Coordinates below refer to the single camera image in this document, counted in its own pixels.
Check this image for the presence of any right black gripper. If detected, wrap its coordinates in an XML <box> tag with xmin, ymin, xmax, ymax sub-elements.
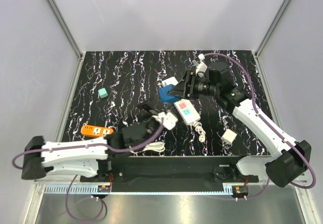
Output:
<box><xmin>168</xmin><ymin>70</ymin><xmax>220</xmax><ymax>101</ymax></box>

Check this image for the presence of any blue cube socket adapter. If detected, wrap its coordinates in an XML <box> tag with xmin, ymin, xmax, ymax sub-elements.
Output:
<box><xmin>158</xmin><ymin>84</ymin><xmax>181</xmax><ymax>104</ymax></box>

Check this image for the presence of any white multicolour power strip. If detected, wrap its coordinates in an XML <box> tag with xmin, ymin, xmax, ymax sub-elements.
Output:
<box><xmin>161</xmin><ymin>77</ymin><xmax>201</xmax><ymax>126</ymax></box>

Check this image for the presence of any white square socket adapter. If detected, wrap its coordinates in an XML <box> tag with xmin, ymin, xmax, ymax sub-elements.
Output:
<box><xmin>156</xmin><ymin>111</ymin><xmax>178</xmax><ymax>131</ymax></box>

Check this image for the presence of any white power strip plug cord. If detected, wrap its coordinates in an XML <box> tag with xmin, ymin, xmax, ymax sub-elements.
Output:
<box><xmin>193</xmin><ymin>122</ymin><xmax>206</xmax><ymax>143</ymax></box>

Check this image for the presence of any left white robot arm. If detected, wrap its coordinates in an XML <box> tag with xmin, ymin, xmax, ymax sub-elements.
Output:
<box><xmin>18</xmin><ymin>102</ymin><xmax>166</xmax><ymax>182</ymax></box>

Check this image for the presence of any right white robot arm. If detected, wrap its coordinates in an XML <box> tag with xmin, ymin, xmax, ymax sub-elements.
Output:
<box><xmin>168</xmin><ymin>63</ymin><xmax>312</xmax><ymax>188</ymax></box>

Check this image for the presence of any white charger plug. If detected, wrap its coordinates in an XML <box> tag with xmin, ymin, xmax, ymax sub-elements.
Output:
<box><xmin>221</xmin><ymin>129</ymin><xmax>237</xmax><ymax>144</ymax></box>

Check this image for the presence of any orange power strip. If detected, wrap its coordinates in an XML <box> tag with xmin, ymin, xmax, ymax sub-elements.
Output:
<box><xmin>81</xmin><ymin>125</ymin><xmax>114</xmax><ymax>138</ymax></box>

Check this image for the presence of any teal cube adapter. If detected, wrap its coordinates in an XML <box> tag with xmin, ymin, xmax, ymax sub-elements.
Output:
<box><xmin>98</xmin><ymin>88</ymin><xmax>109</xmax><ymax>99</ymax></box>

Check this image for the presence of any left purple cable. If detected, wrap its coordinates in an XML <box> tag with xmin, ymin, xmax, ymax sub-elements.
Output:
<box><xmin>12</xmin><ymin>117</ymin><xmax>167</xmax><ymax>169</ymax></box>

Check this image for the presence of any purple cable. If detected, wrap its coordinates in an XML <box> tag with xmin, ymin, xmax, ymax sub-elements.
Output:
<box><xmin>201</xmin><ymin>52</ymin><xmax>316</xmax><ymax>189</ymax></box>
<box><xmin>12</xmin><ymin>117</ymin><xmax>167</xmax><ymax>169</ymax></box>

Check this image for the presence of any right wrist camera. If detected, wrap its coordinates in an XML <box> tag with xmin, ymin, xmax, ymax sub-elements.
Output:
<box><xmin>192</xmin><ymin>53</ymin><xmax>207</xmax><ymax>78</ymax></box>

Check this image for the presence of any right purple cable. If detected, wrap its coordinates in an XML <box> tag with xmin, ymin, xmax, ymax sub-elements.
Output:
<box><xmin>201</xmin><ymin>52</ymin><xmax>316</xmax><ymax>189</ymax></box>

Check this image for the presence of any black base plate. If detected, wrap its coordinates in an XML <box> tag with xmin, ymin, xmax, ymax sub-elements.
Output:
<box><xmin>80</xmin><ymin>155</ymin><xmax>259</xmax><ymax>193</ymax></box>

